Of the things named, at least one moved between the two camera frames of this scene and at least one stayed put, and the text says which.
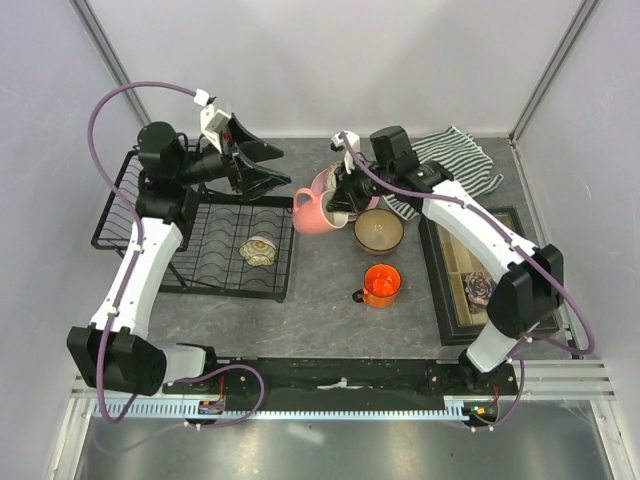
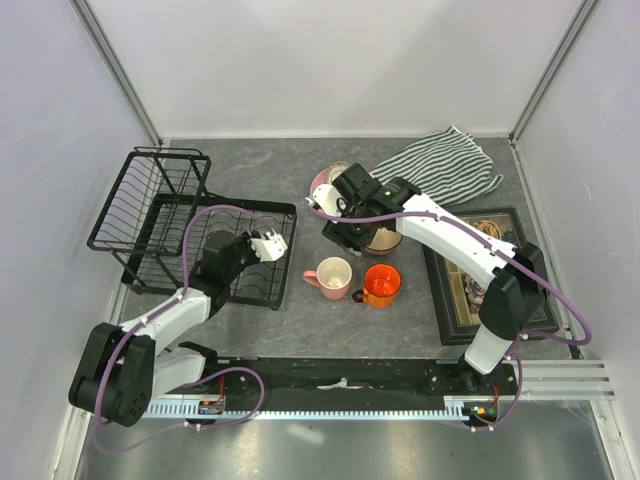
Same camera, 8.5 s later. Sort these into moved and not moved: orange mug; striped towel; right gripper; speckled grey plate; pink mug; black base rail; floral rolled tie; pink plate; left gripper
Moved: left gripper; right gripper; pink mug
Not moved: pink plate; speckled grey plate; striped towel; floral rolled tie; orange mug; black base rail
